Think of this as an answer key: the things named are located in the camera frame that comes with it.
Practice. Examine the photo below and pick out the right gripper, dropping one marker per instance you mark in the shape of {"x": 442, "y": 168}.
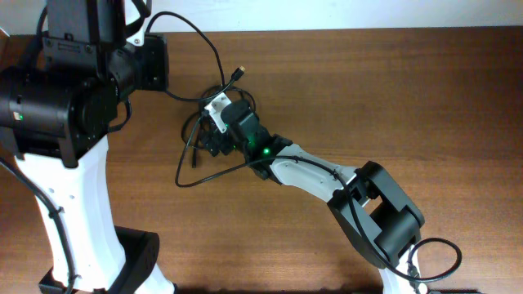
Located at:
{"x": 216, "y": 130}

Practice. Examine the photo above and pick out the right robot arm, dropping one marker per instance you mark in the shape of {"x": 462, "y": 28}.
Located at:
{"x": 378, "y": 218}

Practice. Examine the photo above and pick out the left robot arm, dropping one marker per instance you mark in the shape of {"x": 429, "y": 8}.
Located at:
{"x": 58, "y": 106}

